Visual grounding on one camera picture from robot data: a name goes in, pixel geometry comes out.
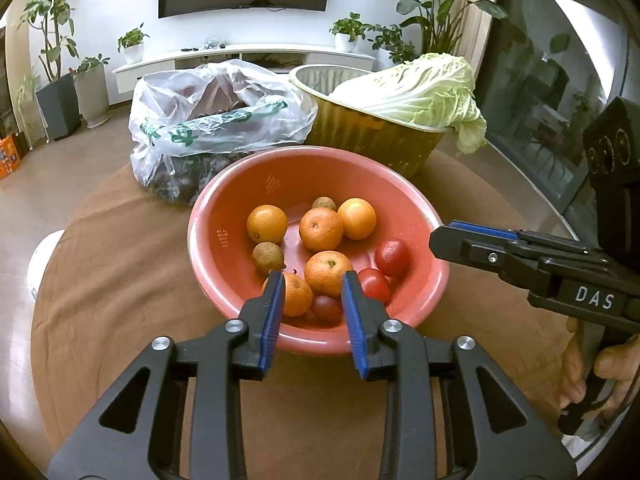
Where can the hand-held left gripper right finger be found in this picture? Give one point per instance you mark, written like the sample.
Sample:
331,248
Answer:
352,320

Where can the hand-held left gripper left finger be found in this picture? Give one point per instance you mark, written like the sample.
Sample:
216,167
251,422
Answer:
272,320

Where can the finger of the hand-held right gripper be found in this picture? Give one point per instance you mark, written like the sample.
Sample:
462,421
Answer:
465,247
490,230

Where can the small dark red plum tomato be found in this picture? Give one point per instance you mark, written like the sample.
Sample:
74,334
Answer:
327,308

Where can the mandarin orange with stem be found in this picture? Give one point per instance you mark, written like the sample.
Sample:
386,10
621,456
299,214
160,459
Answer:
297,297
321,229
328,273

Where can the kiwi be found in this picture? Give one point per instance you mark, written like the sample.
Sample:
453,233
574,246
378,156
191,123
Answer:
325,203
268,258

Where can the smooth round orange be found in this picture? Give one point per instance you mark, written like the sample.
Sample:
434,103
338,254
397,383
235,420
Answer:
356,218
267,223

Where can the red plastic colander bowl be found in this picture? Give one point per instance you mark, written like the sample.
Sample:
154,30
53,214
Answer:
230,210

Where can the person's right hand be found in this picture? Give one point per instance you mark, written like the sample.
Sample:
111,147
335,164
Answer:
615,365

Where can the glass sliding door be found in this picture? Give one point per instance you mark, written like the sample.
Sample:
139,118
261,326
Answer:
540,110

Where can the yellow plastic basin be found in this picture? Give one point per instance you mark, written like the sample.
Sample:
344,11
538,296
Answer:
360,140

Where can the napa cabbage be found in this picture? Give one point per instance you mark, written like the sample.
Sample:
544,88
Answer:
420,90

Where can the beige curtain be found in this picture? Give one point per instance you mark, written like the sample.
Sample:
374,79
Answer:
477,35

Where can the clear plastic bag green print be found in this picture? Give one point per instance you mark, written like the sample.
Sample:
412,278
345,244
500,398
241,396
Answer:
200,110

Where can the large leafy plant grey pot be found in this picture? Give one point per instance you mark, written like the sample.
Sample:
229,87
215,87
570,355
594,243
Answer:
435,5

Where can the white round stool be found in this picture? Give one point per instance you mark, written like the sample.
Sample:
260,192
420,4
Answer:
42,265

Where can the small plant in white pot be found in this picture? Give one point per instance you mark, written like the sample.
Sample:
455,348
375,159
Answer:
133,47
347,32

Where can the white television cabinet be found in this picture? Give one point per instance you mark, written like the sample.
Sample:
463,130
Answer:
150,70

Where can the plant in beige pot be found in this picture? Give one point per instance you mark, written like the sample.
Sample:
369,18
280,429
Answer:
92,95

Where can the tall plant in dark pot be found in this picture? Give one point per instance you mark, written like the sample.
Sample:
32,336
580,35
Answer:
57,105

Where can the orange cardboard box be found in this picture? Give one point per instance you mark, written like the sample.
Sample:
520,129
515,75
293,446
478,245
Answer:
9,157

